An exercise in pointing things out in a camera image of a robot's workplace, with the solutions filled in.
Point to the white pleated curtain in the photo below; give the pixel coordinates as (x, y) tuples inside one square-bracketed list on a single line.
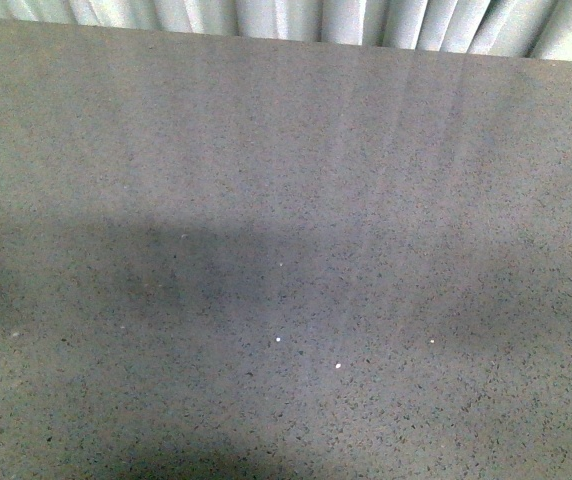
[(537, 29)]

